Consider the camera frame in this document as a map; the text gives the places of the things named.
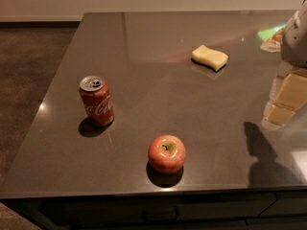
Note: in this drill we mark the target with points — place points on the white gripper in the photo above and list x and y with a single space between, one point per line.
295 43

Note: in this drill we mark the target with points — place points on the red apple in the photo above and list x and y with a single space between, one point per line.
167 154

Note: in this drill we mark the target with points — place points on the yellow sponge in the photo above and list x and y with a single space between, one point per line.
210 58

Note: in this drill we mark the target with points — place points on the dark cabinet drawer front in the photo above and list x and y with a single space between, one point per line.
141 209

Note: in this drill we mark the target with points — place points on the red Coca-Cola can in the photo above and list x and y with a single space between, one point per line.
95 94

